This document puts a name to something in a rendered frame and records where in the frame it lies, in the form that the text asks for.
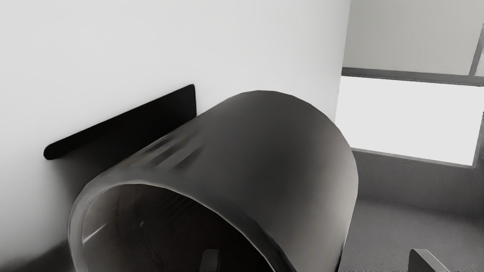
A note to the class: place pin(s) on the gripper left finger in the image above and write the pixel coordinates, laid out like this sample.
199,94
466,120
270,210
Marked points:
210,262

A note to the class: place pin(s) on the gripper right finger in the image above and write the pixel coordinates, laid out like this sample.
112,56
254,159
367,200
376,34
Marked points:
420,263

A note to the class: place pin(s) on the dark grey mug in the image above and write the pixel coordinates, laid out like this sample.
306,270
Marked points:
264,158

